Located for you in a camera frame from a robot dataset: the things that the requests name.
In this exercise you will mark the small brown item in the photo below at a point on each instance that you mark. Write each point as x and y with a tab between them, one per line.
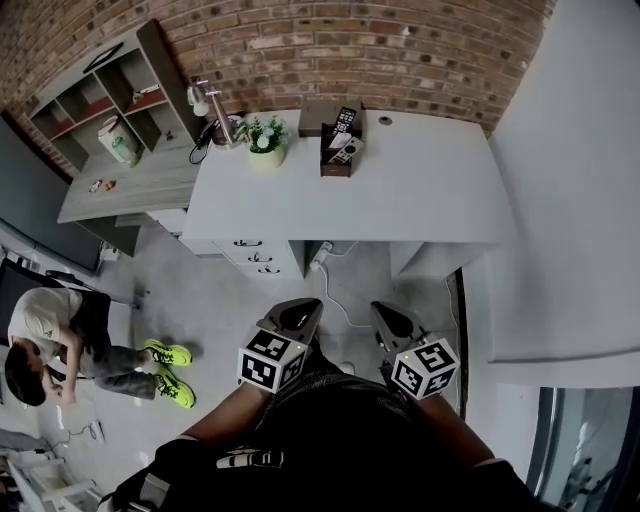
110	185

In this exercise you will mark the grey wireless charger pad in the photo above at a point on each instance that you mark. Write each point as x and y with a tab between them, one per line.
312	117

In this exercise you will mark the white desk drawer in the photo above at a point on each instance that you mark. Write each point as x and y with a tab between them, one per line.
270	271
260	257
250	243

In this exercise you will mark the black picture frame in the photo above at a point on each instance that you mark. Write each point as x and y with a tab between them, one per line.
102	57

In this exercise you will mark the black office chair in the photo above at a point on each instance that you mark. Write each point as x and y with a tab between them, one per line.
20	280

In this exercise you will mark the grey wooden desk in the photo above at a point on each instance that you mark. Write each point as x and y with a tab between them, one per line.
135	195

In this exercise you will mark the red item on shelf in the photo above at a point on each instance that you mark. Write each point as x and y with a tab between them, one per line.
147	92

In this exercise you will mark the silver desk lamp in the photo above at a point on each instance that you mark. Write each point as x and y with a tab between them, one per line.
220	120

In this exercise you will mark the grey shelf hutch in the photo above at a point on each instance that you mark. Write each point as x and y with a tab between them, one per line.
160	55

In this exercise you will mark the white power strip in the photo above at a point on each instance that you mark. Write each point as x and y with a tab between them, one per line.
321	256
111	253
97	431

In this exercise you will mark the white desk with drawers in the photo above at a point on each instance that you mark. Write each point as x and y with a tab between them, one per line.
400	190

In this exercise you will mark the white drawer cabinet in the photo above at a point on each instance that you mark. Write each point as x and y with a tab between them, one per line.
167	222

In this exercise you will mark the black window frame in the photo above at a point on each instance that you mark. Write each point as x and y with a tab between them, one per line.
537	450

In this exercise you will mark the person's left forearm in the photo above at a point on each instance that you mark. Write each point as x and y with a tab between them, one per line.
225	420

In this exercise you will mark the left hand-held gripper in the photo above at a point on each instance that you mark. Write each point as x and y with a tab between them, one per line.
270	362

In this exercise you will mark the dark brown organizer box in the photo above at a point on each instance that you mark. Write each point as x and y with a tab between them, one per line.
335	170

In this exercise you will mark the light grey remote control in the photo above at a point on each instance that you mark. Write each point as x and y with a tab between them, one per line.
347	150

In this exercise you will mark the black remote control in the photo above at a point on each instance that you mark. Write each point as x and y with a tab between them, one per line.
346	119

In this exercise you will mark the small pink packet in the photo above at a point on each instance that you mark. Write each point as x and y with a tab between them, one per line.
95	186

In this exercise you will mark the person's white shoe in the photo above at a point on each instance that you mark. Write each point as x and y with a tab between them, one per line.
347	367

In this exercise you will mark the white rack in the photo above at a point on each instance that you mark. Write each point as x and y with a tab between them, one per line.
45	485

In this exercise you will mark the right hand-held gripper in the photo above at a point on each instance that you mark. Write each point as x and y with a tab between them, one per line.
425	367

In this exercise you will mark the person's black clothing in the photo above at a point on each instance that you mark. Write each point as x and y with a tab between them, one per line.
350	450

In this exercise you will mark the potted flower plant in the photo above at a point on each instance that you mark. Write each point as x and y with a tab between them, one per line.
267	145

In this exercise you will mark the person's right forearm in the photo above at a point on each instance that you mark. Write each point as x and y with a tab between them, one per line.
452	432

